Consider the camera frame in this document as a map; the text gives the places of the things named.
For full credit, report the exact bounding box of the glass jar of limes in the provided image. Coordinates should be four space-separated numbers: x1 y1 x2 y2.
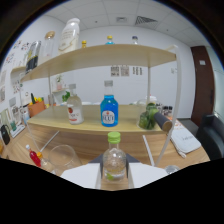
138 102 160 131

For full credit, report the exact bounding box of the large ceiling air vent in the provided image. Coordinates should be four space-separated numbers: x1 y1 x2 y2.
134 15 158 27

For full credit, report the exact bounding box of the clear bottle with red label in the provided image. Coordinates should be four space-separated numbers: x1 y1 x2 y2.
66 83 85 125

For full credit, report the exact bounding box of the white orange yoghurt cup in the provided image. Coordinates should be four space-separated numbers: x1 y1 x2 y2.
146 95 158 105

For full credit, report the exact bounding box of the clear jar with wooden lid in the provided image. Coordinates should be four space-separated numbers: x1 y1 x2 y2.
42 30 56 63

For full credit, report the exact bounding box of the orange storage basket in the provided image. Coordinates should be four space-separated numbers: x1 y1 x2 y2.
27 100 47 118

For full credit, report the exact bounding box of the dark muddler with wooden end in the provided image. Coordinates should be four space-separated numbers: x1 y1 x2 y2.
153 111 173 133

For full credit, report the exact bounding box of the white notebook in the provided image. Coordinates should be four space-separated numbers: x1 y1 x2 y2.
170 128 202 158

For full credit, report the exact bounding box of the clear glass tumbler with ice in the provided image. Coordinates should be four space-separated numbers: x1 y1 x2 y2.
48 144 83 176

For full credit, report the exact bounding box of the wooden wall shelf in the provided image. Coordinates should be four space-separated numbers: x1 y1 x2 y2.
9 65 27 75

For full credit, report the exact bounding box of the black office chair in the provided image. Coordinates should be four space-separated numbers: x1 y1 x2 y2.
195 113 224 161

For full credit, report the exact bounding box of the small red liquid bottle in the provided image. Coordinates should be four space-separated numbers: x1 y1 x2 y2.
25 144 42 168

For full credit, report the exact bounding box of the blue liquid bottle white label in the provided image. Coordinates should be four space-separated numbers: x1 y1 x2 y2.
99 80 120 128

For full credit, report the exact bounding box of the black handled bag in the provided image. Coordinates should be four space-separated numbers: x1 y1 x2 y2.
0 124 12 146

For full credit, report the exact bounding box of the brown door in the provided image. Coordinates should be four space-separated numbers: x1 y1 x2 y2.
189 45 214 118

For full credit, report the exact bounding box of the green potted plant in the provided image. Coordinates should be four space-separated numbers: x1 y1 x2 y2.
61 90 72 103

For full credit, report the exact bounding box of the large white milk bottle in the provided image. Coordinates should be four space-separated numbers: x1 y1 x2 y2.
58 17 81 55

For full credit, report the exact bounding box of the two-tier wooden shelf rack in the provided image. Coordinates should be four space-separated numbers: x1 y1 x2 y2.
19 43 183 168

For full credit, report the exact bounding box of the green-capped clear bottle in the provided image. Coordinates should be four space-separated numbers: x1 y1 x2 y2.
101 131 128 182

